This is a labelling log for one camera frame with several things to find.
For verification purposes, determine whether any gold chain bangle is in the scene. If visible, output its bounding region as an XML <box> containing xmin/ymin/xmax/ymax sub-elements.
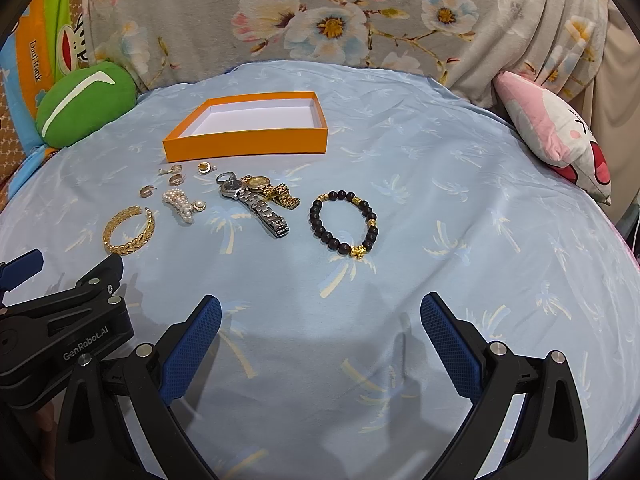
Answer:
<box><xmin>102</xmin><ymin>205</ymin><xmax>155</xmax><ymax>256</ymax></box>

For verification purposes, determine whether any pearl hair clip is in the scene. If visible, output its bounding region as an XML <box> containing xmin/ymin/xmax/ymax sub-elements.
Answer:
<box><xmin>163</xmin><ymin>188</ymin><xmax>206</xmax><ymax>224</ymax></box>

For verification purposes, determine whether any small gold hoop earring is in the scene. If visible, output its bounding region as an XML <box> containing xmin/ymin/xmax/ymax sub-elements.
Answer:
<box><xmin>168</xmin><ymin>174</ymin><xmax>184</xmax><ymax>186</ymax></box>

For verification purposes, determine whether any silver metal wristwatch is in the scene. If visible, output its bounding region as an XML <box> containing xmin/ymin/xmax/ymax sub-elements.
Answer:
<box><xmin>219</xmin><ymin>179</ymin><xmax>288</xmax><ymax>238</ymax></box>

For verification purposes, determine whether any gold metal wristwatch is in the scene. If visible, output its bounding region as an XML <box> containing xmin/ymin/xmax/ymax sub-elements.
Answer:
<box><xmin>241</xmin><ymin>174</ymin><xmax>300</xmax><ymax>210</ymax></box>

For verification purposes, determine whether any black bead gold bracelet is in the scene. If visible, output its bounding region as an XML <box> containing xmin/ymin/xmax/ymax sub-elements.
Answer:
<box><xmin>308</xmin><ymin>188</ymin><xmax>380</xmax><ymax>260</ymax></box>

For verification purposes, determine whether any light blue palm bedsheet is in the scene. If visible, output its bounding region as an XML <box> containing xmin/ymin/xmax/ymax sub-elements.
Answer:
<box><xmin>1</xmin><ymin>62</ymin><xmax>639</xmax><ymax>479</ymax></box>

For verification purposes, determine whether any green plush cushion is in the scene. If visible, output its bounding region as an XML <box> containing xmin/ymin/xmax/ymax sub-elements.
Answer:
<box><xmin>36</xmin><ymin>62</ymin><xmax>137</xmax><ymax>148</ymax></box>

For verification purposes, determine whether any orange cardboard box tray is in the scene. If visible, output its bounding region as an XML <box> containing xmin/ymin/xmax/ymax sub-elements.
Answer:
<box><xmin>163</xmin><ymin>91</ymin><xmax>329</xmax><ymax>162</ymax></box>

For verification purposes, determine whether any colourful cartoon monkey blanket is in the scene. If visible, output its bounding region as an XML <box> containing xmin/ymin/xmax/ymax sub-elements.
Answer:
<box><xmin>1</xmin><ymin>0</ymin><xmax>89</xmax><ymax>205</ymax></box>

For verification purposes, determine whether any pink cartoon pillow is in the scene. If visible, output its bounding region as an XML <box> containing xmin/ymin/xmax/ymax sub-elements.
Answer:
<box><xmin>494</xmin><ymin>72</ymin><xmax>611</xmax><ymax>205</ymax></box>

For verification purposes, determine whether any grey floral blanket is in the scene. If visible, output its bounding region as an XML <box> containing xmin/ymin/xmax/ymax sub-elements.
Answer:
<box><xmin>82</xmin><ymin>0</ymin><xmax>608</xmax><ymax>107</ymax></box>

